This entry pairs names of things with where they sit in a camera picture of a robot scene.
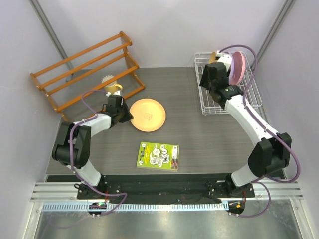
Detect orange plate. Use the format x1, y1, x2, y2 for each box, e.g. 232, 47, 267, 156
130, 98, 166, 132
208, 51, 220, 64

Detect pink plate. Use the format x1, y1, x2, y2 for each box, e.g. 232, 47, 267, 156
229, 51, 246, 85

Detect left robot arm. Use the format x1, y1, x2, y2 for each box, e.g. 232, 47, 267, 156
52, 91, 133, 199

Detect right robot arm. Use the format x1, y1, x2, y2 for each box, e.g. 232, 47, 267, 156
199, 62, 292, 197

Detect orange wooden shelf rack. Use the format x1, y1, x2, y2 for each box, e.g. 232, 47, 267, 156
30, 31, 146, 121

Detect yellow mug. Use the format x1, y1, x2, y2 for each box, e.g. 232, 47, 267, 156
101, 75, 123, 94

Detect green book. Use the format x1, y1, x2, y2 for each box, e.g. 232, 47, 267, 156
136, 142, 179, 172

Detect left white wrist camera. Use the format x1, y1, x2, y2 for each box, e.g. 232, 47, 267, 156
106, 90, 123, 97

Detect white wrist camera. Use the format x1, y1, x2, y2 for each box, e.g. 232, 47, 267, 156
106, 90, 123, 97
215, 51, 234, 72

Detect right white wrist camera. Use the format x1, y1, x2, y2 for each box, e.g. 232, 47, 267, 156
215, 51, 234, 72

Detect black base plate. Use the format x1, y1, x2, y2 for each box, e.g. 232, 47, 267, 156
74, 173, 255, 205

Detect aluminium rail frame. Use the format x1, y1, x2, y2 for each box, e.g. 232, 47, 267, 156
31, 173, 314, 238

